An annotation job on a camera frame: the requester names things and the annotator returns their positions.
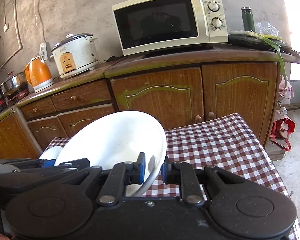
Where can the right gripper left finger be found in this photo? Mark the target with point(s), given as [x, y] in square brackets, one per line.
[106, 188]

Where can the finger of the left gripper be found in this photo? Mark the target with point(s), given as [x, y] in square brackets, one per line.
[26, 163]

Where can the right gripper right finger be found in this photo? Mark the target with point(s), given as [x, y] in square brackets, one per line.
[234, 206]

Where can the white blue patterned bowl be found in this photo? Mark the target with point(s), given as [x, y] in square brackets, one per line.
[51, 153]

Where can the white plate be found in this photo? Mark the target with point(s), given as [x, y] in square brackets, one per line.
[120, 137]

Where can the wooden cabinet left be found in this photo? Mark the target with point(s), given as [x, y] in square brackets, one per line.
[16, 139]

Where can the red white checkered tablecloth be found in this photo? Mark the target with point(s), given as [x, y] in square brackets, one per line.
[227, 142]

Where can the red induction cooker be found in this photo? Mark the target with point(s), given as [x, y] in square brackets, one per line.
[17, 96]

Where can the wooden drawer cabinet middle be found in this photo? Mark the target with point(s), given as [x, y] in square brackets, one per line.
[64, 108]

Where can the steel wok pot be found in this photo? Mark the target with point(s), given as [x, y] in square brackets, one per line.
[13, 83]

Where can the red plastic bag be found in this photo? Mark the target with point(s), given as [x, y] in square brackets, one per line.
[280, 132]

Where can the orange electric kettle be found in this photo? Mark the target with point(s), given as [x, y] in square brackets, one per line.
[38, 74]

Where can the white rice cooker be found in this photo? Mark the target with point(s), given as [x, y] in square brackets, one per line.
[75, 54]

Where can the wooden kitchen cabinet right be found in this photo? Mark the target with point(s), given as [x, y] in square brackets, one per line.
[187, 88]

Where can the green onion stalk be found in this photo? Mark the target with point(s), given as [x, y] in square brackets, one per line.
[266, 40]

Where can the dark green thermos bottle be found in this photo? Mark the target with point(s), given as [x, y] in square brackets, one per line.
[248, 19]

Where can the cream microwave oven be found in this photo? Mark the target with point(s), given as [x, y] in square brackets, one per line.
[148, 25]

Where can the white wall power socket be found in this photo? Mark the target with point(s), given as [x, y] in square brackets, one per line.
[43, 51]

